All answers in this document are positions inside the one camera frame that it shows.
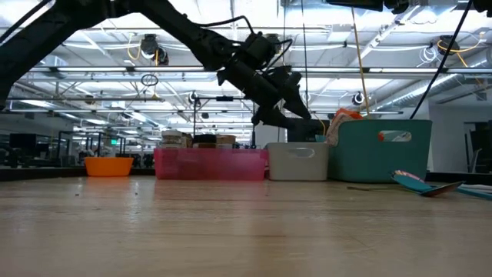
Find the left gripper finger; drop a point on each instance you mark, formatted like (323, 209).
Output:
(274, 119)
(292, 92)

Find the blue ramen noodle packet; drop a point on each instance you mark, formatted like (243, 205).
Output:
(321, 138)

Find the tan open-top spice jar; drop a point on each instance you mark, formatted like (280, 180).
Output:
(226, 140)

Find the orange ramen noodle packet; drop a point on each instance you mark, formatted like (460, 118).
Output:
(342, 123)

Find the orange spice jar black lid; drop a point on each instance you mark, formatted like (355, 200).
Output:
(203, 138)

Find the brown food pouch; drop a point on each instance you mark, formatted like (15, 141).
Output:
(187, 141)

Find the teal spoon with pink pattern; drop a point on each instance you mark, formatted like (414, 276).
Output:
(411, 184)

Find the iridescent purple metal spoon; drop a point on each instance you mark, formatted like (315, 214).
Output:
(446, 189)

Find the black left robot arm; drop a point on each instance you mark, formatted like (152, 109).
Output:
(184, 31)

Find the black rig stand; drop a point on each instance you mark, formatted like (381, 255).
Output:
(224, 99)

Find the black computer monitor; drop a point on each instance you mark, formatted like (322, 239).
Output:
(307, 134)

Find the white plastic bin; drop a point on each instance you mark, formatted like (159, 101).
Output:
(276, 165)

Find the pink plastic tray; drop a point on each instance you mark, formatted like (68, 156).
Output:
(211, 165)

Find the teal plastic bin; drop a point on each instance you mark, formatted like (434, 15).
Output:
(357, 161)

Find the orange plastic bowl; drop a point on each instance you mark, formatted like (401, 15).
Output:
(109, 167)

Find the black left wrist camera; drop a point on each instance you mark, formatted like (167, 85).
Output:
(257, 48)

